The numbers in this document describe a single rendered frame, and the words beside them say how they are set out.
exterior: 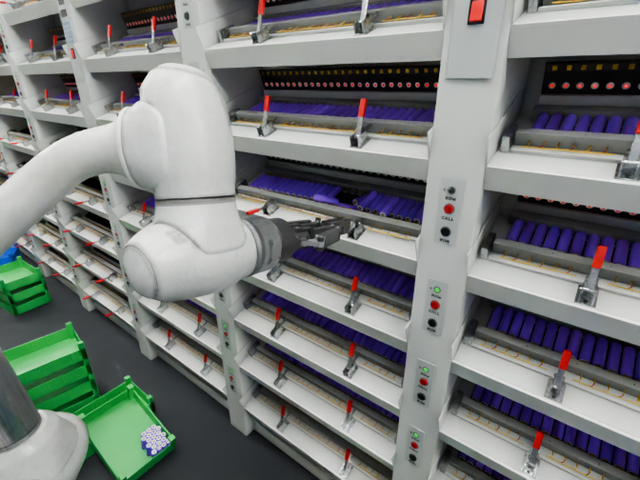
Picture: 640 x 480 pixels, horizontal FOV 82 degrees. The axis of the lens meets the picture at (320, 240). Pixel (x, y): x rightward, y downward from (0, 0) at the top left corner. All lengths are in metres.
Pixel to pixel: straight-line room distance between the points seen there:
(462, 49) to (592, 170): 0.26
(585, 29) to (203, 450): 1.60
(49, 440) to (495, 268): 1.01
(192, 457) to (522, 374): 1.21
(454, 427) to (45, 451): 0.91
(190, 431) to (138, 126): 1.40
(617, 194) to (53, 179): 0.74
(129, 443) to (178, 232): 1.32
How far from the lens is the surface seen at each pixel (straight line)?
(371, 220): 0.83
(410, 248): 0.78
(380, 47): 0.73
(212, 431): 1.70
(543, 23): 0.65
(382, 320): 0.89
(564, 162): 0.68
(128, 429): 1.74
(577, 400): 0.84
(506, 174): 0.66
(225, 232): 0.48
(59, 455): 1.13
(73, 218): 2.41
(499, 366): 0.84
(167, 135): 0.47
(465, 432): 0.97
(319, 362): 1.08
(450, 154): 0.67
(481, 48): 0.66
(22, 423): 1.08
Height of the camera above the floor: 1.27
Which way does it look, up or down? 23 degrees down
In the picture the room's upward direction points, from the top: straight up
